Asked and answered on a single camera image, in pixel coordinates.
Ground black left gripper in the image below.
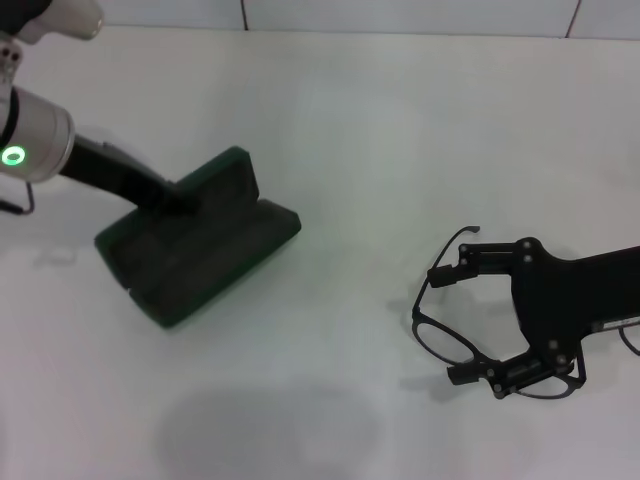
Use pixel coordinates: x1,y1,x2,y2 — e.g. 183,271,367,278
60,132,202,215

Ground black cable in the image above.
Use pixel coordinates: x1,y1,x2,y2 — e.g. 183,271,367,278
0,181,39,217
619,319,640,357

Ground green glasses case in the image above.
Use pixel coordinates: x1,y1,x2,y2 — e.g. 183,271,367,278
93,145,303,331

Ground black glasses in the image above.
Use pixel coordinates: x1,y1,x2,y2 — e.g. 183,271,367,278
410,225,588,401

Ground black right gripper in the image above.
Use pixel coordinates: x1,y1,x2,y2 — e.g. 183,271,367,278
426,238,640,401

